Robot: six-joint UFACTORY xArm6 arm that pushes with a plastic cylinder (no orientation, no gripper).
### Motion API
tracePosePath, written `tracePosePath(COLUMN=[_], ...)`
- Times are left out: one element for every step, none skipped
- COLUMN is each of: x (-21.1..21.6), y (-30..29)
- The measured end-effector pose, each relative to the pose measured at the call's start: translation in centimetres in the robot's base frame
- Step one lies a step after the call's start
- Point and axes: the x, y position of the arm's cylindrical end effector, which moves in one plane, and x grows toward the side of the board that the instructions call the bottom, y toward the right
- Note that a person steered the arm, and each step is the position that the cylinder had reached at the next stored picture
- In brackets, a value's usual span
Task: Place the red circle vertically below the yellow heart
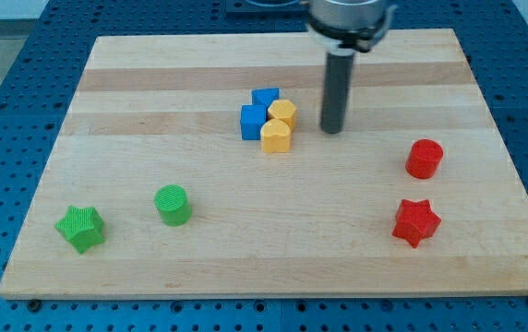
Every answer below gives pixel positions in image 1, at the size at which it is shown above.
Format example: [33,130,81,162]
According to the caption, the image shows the green star block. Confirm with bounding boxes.
[54,206,105,254]

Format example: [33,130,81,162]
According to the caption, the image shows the yellow heart block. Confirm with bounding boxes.
[260,119,292,153]

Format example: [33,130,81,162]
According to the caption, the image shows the red cylinder block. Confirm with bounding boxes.
[405,139,444,179]

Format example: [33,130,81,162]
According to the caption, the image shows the yellow hexagon block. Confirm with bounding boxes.
[268,99,297,131]

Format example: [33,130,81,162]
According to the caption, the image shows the red star block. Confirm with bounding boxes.
[391,199,441,248]

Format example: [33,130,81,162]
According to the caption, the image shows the wooden board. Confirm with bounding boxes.
[0,29,528,300]

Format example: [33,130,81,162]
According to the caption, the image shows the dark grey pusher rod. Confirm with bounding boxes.
[320,53,354,134]

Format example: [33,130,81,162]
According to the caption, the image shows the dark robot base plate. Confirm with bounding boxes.
[224,0,306,18]

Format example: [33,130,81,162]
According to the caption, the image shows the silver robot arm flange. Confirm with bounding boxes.
[306,0,397,56]

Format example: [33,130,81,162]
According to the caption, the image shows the blue cube block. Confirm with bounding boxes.
[240,104,267,140]

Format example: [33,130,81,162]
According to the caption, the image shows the green cylinder block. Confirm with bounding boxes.
[153,184,192,227]

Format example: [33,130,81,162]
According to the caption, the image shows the blue pentagon block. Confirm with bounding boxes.
[251,88,280,107]

